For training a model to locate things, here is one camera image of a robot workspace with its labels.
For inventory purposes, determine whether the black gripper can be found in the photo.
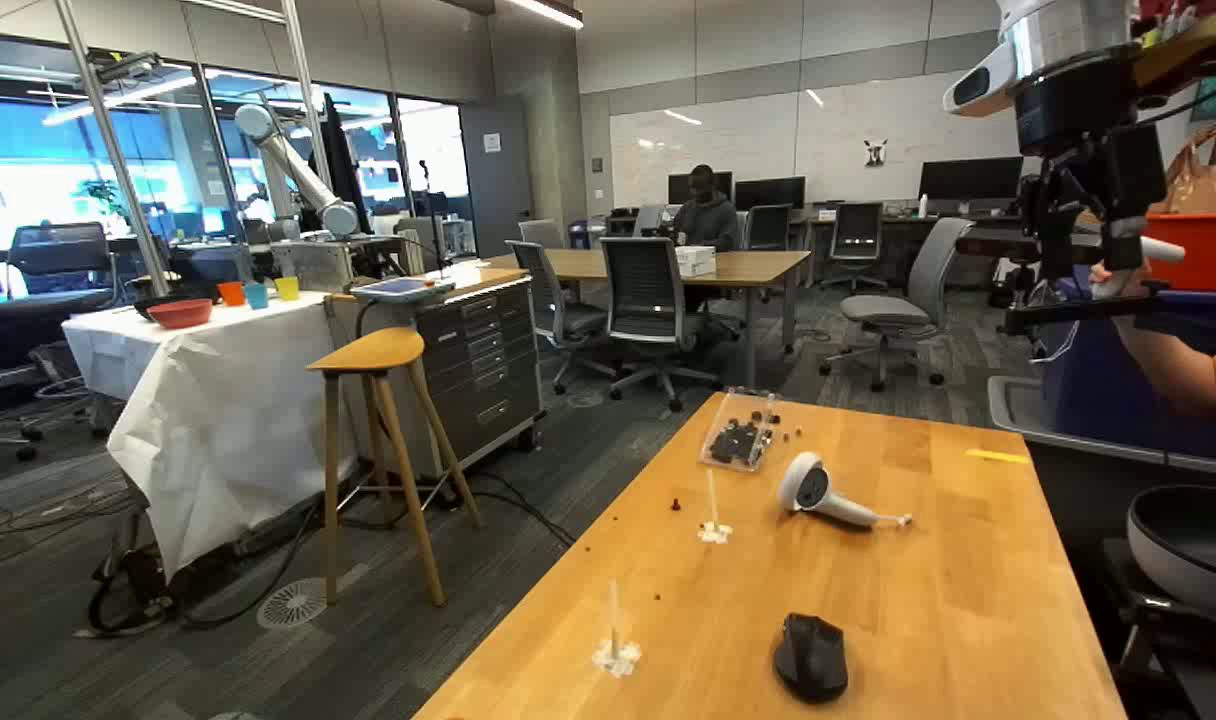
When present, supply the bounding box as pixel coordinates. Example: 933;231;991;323
1011;43;1173;224

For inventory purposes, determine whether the operator forearm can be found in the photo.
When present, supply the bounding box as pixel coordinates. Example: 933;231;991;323
1107;310;1216;412

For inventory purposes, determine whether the black computer mouse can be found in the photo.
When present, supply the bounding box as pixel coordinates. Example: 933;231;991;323
767;609;853;707

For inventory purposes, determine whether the wide black computer monitor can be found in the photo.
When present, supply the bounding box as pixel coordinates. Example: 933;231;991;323
915;154;1028;207

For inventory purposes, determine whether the brown paper bag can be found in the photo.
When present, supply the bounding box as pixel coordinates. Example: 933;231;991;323
1160;117;1216;218

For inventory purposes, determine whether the orange plastic bin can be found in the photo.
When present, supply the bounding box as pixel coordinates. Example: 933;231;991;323
1142;211;1216;295

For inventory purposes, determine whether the light grey office chair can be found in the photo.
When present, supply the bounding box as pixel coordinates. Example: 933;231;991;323
819;216;982;395

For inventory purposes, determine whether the wooden office table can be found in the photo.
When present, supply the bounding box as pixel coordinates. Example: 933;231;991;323
539;242;816;392

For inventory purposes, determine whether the seated person in dark clothes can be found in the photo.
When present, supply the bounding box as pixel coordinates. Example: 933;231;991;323
669;160;743;256

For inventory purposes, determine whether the black mesh office chair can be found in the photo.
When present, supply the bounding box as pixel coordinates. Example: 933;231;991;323
598;231;729;417

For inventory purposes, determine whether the clear bag of black pieces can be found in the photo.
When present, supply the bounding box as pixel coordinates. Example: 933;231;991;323
701;409;789;475

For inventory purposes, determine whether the ceiling light strip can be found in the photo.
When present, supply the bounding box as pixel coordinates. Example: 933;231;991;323
503;0;587;37

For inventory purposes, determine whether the grey office chair with armrests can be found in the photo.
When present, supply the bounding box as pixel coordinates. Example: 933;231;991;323
503;237;608;398

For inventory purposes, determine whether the grey drawer cabinet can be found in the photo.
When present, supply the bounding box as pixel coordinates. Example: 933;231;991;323
324;261;548;478

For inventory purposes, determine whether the blue flat tray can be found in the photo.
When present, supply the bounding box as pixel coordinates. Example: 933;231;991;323
350;271;461;307

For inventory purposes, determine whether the wooden bar stool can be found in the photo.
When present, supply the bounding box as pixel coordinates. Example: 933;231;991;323
303;323;490;611

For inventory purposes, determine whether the white tablecloth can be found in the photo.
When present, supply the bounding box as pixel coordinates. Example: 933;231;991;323
59;290;372;583

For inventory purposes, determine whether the red bowl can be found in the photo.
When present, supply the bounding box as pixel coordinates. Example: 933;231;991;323
144;295;217;336

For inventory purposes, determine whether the slanted metal pole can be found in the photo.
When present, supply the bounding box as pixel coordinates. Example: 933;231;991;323
53;0;176;299

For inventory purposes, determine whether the white wall whiteboard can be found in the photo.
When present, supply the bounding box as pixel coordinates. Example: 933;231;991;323
608;70;1023;211

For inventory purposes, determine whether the black floor cable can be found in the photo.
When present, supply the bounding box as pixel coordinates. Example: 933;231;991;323
86;494;320;639

